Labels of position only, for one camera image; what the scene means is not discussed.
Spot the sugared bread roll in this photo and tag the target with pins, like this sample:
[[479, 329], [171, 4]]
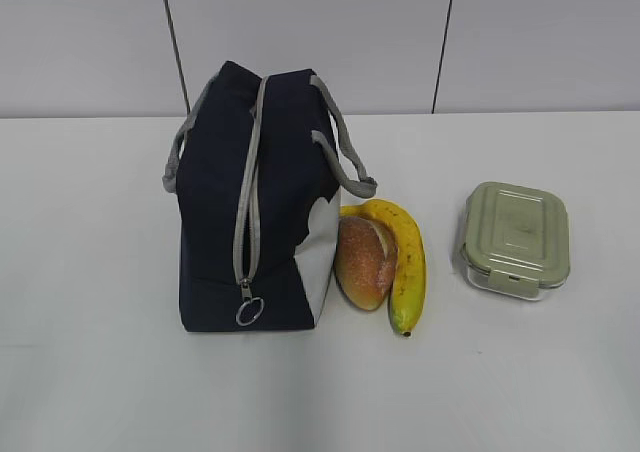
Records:
[[365, 261]]

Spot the navy blue lunch bag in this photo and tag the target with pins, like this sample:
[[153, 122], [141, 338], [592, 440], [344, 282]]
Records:
[[258, 168]]

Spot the yellow banana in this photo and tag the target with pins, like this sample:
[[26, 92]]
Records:
[[410, 284]]

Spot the green lid glass container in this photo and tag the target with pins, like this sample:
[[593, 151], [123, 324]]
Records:
[[514, 240]]

